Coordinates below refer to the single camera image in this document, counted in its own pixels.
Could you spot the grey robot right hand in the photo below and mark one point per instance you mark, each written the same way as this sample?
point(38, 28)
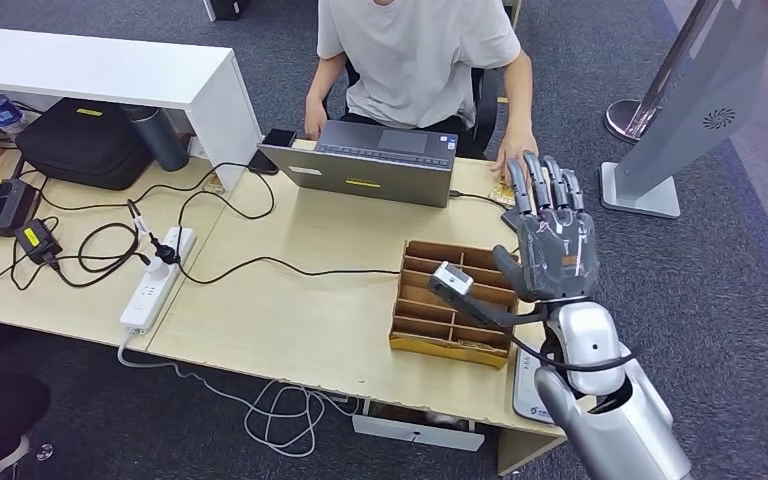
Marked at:
point(556, 252)

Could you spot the person's right hand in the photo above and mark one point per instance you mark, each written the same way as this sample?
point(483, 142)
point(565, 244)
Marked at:
point(316, 122)

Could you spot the person's left hand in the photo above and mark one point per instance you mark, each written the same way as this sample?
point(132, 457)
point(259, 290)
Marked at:
point(513, 146)

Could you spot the autumn trees key card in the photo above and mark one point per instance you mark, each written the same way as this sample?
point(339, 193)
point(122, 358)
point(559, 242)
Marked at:
point(480, 346)

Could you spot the person's left forearm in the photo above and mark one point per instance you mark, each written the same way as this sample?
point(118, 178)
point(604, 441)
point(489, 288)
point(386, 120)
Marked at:
point(520, 99)

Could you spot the person's right forearm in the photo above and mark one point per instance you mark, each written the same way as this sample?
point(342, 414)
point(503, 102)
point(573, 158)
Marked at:
point(328, 83)

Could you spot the person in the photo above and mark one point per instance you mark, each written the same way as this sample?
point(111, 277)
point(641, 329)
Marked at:
point(417, 60)

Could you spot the wooden card organizer box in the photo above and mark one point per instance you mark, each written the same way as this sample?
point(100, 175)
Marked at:
point(437, 311)

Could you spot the white card reader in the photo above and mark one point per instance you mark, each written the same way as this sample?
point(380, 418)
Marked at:
point(524, 391)

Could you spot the black smartphone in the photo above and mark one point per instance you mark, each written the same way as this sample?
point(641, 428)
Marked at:
point(278, 138)
point(263, 164)

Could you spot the small black USB device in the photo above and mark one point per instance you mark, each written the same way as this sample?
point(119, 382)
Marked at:
point(510, 218)

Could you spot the grey laptop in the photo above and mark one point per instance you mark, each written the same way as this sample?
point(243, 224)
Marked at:
point(364, 175)

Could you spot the small gold patterned packet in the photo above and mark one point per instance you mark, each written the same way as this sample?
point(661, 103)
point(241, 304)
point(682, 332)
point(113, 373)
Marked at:
point(212, 184)

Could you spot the black box on floor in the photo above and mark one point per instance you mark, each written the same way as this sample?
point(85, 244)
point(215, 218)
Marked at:
point(225, 8)

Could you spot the dark grey thermos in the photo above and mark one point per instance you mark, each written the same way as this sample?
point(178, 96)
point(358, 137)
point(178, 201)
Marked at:
point(159, 139)

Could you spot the grey kiosk stand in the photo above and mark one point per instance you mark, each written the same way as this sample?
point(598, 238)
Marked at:
point(702, 112)

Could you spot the black power plug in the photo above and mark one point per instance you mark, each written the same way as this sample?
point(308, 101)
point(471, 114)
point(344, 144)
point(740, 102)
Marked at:
point(166, 254)

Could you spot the white desk shelf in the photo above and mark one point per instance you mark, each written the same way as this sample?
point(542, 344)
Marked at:
point(106, 69)

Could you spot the white power strip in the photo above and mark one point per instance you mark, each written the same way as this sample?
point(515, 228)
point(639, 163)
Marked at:
point(155, 285)

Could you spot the white box under desk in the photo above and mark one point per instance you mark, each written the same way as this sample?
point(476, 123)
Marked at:
point(417, 434)

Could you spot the black carrying case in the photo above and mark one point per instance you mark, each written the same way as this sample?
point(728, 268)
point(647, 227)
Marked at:
point(82, 146)

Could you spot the black power adapter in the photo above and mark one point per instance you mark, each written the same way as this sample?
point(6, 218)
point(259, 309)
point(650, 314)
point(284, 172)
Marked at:
point(36, 242)

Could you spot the dark stool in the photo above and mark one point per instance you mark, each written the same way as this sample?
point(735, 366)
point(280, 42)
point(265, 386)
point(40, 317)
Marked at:
point(0, 417)

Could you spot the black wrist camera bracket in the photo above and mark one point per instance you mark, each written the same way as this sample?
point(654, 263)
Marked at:
point(490, 312)

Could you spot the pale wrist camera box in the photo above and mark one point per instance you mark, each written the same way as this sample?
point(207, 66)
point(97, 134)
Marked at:
point(451, 278)

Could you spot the chrome stanchion post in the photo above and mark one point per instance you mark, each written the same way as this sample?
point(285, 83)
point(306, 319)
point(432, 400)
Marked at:
point(632, 116)

